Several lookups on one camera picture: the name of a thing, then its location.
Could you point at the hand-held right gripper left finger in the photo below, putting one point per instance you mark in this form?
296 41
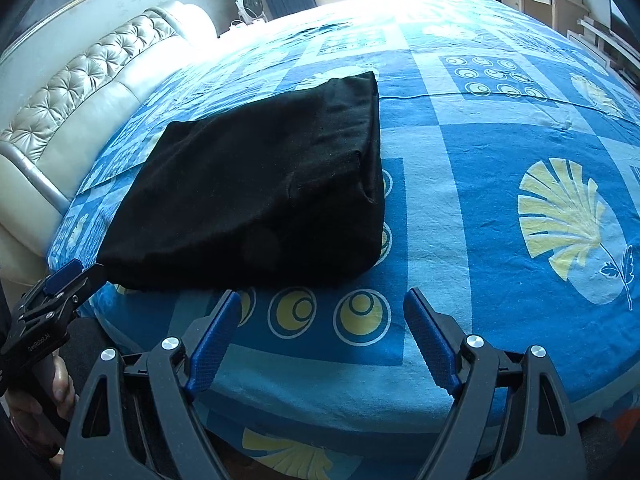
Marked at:
215 342

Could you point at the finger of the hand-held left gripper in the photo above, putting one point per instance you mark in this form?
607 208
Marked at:
90 285
62 276

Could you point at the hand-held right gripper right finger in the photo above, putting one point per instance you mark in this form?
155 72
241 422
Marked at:
430 342

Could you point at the black pants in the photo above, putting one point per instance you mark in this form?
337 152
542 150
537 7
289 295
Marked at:
240 190

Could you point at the person's left hand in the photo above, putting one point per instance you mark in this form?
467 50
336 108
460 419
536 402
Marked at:
65 390

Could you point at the cream tufted leather headboard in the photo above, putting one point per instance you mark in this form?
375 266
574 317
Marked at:
85 95

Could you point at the blue patterned bed sheet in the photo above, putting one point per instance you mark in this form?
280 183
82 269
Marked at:
500 160

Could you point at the small white fan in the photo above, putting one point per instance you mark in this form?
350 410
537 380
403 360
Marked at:
251 7

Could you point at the white low cabinet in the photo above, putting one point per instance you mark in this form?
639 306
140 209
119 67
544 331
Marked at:
607 45

